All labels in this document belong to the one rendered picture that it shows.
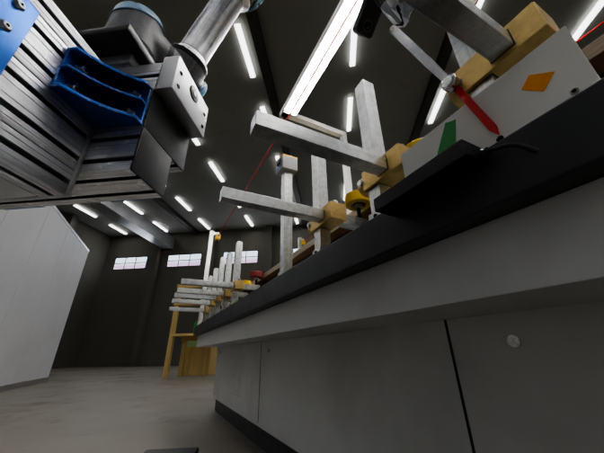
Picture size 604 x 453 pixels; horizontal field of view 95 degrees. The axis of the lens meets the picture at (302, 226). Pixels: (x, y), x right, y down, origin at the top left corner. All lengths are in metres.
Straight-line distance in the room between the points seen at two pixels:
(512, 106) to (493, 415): 0.54
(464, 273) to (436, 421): 0.42
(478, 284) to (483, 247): 0.05
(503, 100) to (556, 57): 0.06
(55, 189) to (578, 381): 0.83
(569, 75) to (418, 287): 0.33
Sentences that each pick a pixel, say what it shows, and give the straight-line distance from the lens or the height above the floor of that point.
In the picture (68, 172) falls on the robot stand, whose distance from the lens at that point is 0.56.
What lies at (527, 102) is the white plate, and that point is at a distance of 0.47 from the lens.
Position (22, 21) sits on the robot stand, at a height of 0.86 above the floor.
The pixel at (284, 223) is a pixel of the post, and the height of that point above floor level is 0.91.
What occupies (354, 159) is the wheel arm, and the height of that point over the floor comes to 0.79.
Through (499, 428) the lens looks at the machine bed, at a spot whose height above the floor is 0.33.
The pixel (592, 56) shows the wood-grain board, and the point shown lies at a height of 0.87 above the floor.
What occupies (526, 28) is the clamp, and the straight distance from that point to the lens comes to 0.53.
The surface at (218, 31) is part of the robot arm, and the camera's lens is 1.06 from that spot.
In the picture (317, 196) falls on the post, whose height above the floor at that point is 0.89.
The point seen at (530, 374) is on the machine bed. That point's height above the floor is 0.42.
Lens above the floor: 0.46
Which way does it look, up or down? 25 degrees up
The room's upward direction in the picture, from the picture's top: 1 degrees counter-clockwise
